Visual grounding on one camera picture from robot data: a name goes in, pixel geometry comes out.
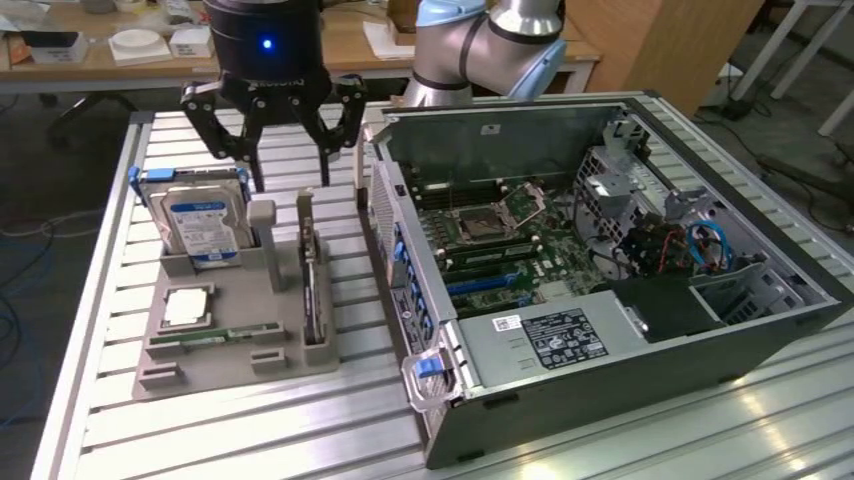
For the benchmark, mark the silver CPU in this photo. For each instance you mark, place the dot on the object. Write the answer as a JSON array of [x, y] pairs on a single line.
[[186, 306]]

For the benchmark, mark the green RAM stick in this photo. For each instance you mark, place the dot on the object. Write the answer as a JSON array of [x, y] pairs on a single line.
[[214, 334]]

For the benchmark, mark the blue expansion slot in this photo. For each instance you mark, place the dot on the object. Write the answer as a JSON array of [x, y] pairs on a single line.
[[484, 285]]

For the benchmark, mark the dark installed RAM stick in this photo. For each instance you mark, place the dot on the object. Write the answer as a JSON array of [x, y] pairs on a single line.
[[494, 252]]

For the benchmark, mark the white box black lid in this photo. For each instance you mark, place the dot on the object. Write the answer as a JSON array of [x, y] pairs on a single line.
[[57, 52]]

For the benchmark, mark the perforated metal drive cage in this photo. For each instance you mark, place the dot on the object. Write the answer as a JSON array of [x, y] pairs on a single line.
[[601, 200]]

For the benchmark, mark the grey metal disk bay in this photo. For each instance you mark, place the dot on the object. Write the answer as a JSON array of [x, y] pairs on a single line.
[[754, 280]]

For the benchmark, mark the white table frame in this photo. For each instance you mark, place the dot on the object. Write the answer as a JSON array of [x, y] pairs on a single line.
[[835, 117]]

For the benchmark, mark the grey parts rack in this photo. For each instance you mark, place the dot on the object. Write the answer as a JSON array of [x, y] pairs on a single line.
[[227, 365]]

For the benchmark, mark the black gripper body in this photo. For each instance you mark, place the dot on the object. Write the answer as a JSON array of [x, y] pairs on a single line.
[[267, 45]]

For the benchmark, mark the black office chair base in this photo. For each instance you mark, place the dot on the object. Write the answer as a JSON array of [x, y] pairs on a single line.
[[74, 112]]

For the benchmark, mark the white square round-top object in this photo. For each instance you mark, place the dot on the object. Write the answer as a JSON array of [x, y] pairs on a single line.
[[141, 47]]

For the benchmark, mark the blue disk caddy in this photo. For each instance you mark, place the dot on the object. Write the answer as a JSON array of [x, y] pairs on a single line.
[[161, 175]]

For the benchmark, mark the wooden cabinet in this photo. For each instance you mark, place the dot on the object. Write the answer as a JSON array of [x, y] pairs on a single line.
[[688, 50]]

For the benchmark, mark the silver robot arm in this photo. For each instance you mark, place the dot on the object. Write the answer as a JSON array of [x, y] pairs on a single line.
[[454, 50]]

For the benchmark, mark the grey cup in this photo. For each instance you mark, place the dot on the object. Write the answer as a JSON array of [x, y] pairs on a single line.
[[98, 6]]

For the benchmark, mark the silver hard disk blue label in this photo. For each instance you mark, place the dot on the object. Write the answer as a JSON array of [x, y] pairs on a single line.
[[197, 225]]

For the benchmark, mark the black graphics card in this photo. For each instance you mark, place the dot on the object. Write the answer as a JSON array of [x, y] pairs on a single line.
[[313, 300]]

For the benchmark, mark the wooden desk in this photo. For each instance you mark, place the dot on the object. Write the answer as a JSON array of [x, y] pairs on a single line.
[[101, 70]]

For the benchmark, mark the CPU socket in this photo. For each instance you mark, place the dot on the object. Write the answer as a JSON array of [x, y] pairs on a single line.
[[477, 225]]

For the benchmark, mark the black open PC case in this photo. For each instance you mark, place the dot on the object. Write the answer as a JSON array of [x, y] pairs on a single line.
[[601, 400]]

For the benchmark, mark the blue slot retainer bar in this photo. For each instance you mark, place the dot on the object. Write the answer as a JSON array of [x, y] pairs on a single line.
[[409, 270]]

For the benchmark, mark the brown cardboard box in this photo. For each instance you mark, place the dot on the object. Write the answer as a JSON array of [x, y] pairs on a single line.
[[401, 12]]

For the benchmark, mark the small white labelled box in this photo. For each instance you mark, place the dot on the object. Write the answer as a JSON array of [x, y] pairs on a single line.
[[190, 45]]

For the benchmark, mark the metal socket cover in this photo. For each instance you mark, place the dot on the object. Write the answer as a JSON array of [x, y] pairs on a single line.
[[528, 202]]

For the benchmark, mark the blue case latch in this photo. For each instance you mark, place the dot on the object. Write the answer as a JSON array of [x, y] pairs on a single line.
[[428, 370]]

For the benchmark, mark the grey power supply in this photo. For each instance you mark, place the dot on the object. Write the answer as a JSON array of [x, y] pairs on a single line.
[[508, 360]]

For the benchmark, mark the white paper stack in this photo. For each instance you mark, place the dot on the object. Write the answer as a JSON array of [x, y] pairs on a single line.
[[387, 47]]

